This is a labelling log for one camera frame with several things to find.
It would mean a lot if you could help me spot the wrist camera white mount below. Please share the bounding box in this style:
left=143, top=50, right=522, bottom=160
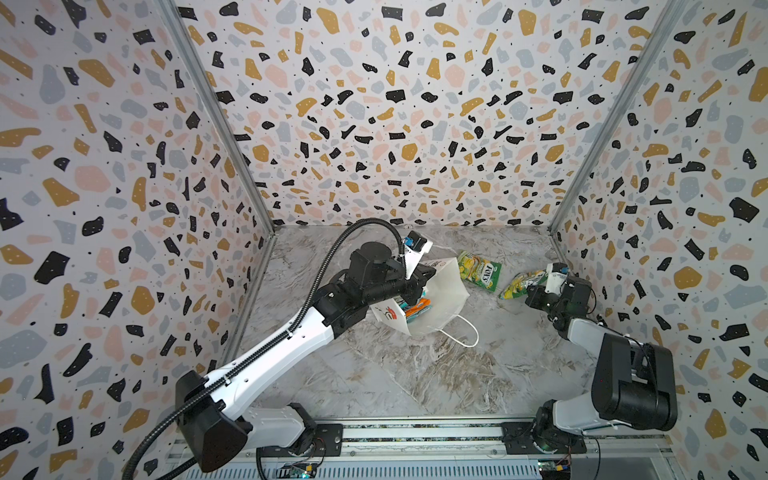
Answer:
left=544, top=262, right=569, bottom=295
left=403, top=230, right=435, bottom=282

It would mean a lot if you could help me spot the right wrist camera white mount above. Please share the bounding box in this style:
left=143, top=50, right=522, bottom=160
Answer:
left=544, top=262, right=569, bottom=295

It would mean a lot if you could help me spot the green Fox's candy bag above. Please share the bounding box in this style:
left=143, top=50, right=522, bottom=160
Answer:
left=499, top=270, right=548, bottom=300
left=457, top=251, right=502, bottom=292

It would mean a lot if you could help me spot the left corner aluminium post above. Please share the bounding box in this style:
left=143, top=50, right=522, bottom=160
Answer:
left=152, top=0, right=278, bottom=235

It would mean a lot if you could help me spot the orange snack pack in bag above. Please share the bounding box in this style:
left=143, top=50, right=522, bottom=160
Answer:
left=401, top=296, right=432, bottom=323

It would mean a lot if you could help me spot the right corner aluminium post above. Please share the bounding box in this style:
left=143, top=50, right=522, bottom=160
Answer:
left=547, top=0, right=686, bottom=239

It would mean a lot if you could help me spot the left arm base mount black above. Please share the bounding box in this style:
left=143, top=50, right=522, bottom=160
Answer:
left=260, top=423, right=344, bottom=459

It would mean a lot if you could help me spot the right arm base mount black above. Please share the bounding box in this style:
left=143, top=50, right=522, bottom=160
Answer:
left=501, top=421, right=587, bottom=455

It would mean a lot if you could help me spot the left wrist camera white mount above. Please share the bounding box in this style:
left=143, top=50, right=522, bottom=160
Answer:
left=403, top=230, right=435, bottom=282

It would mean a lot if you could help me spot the corner aluminium post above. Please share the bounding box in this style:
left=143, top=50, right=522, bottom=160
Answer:
left=152, top=0, right=278, bottom=235
left=547, top=0, right=686, bottom=239

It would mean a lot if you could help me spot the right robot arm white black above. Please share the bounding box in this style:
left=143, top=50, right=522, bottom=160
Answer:
left=525, top=262, right=678, bottom=451

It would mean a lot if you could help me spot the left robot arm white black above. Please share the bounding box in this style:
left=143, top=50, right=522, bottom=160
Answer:
left=175, top=232, right=436, bottom=473

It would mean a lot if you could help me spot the white paper bag red flower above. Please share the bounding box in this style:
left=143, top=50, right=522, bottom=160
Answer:
left=371, top=257, right=479, bottom=348

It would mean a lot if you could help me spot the black corrugated cable conduit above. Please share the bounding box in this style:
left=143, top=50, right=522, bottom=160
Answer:
left=119, top=217, right=406, bottom=480

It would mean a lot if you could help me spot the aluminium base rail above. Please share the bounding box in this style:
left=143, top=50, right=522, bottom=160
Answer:
left=161, top=416, right=679, bottom=480

